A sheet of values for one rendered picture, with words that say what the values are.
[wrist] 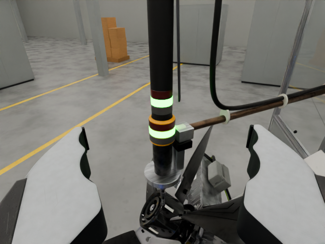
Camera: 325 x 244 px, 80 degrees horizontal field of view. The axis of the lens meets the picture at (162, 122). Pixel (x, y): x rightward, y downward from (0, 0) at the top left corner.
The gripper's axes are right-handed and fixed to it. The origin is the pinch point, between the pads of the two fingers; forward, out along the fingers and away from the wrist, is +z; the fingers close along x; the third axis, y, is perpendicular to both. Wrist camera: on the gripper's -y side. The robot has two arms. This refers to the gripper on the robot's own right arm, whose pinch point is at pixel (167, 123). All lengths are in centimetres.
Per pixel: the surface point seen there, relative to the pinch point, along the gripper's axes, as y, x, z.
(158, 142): 11.8, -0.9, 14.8
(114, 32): 58, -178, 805
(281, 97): 10.2, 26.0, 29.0
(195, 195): 54, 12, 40
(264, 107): 11.4, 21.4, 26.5
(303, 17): -3, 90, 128
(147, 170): 19.8, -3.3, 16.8
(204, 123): 11.5, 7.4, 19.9
